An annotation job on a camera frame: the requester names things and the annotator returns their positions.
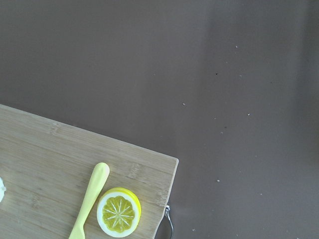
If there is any yellow plastic knife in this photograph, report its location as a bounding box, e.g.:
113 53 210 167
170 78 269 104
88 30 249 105
69 162 110 239

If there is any thick lemon half slice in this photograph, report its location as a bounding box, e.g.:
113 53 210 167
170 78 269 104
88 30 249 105
97 187 142 238

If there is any bamboo cutting board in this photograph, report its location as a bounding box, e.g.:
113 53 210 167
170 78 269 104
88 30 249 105
0 105 178 239

